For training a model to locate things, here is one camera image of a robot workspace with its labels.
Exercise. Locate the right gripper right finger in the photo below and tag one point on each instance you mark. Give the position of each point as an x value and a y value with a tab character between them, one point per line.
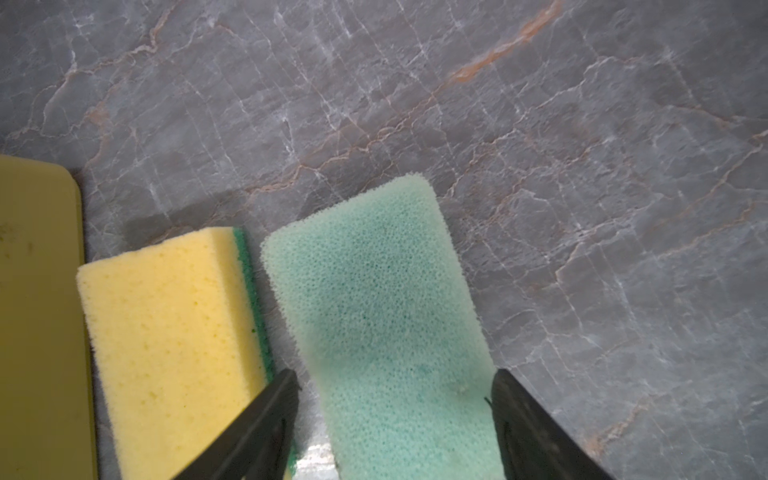
532	444

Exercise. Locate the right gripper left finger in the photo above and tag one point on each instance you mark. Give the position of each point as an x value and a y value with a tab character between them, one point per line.
257	444

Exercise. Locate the yellow green-backed sponge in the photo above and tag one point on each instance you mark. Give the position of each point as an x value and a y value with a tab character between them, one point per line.
179	345

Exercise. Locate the light green sponge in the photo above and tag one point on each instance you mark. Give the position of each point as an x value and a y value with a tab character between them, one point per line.
373	294

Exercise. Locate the green three-drawer cabinet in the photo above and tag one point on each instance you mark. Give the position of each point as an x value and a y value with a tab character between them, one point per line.
47	408

